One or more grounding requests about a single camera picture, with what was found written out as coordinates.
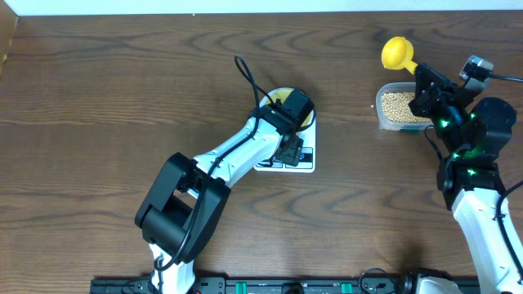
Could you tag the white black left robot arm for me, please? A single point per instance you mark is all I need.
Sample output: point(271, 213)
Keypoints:
point(184, 204)

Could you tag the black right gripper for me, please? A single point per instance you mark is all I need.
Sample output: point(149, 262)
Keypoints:
point(426, 98)

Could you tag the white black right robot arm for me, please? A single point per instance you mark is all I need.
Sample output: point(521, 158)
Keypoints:
point(474, 133)

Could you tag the clear container of soybeans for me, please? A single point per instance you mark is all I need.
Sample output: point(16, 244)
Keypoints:
point(392, 105)

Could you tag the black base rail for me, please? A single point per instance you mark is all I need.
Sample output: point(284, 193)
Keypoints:
point(373, 280)

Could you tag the white digital kitchen scale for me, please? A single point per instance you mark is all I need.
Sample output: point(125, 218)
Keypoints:
point(304, 151)

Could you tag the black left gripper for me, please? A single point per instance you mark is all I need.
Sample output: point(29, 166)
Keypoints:
point(292, 151)

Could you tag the yellow plastic measuring scoop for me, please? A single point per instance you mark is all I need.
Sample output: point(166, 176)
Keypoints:
point(397, 54)

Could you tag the pale yellow plastic bowl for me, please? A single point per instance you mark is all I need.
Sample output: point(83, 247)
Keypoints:
point(279, 95)

